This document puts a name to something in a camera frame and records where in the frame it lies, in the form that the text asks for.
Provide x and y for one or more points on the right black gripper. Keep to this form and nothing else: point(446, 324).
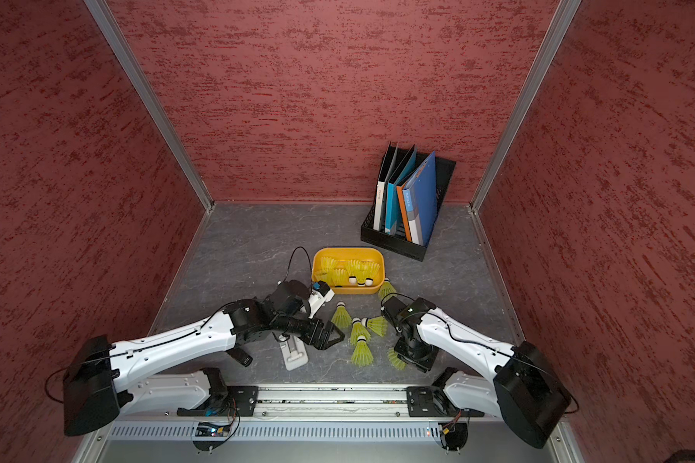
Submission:
point(424, 365)

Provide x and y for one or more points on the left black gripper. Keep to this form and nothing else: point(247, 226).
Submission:
point(320, 342)

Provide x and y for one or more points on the yellow shuttlecock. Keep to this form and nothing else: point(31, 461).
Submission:
point(378, 326)
point(370, 271)
point(362, 354)
point(386, 289)
point(327, 267)
point(354, 269)
point(340, 277)
point(395, 361)
point(359, 331)
point(341, 317)

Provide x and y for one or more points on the yellow shuttlecock top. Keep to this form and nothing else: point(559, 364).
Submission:
point(327, 267)

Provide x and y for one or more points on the yellow plastic storage box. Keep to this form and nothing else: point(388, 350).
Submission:
point(343, 254)

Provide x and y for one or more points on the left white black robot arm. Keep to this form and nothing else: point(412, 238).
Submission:
point(98, 379)

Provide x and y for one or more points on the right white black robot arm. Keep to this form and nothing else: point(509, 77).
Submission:
point(515, 383)

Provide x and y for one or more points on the white phone stand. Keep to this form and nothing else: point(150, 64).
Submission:
point(294, 353)

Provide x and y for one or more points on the black file rack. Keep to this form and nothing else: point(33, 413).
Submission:
point(398, 243)

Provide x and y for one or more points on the blue folder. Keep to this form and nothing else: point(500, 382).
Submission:
point(419, 194)

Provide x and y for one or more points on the white folder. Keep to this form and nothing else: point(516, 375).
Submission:
point(386, 167)

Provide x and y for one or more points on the orange folder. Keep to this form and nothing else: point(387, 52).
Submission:
point(404, 211)

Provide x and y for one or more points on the teal folder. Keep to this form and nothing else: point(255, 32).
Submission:
point(404, 166)

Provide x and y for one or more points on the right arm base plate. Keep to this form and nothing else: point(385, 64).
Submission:
point(431, 402)

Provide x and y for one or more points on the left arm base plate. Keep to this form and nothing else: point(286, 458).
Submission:
point(239, 400)

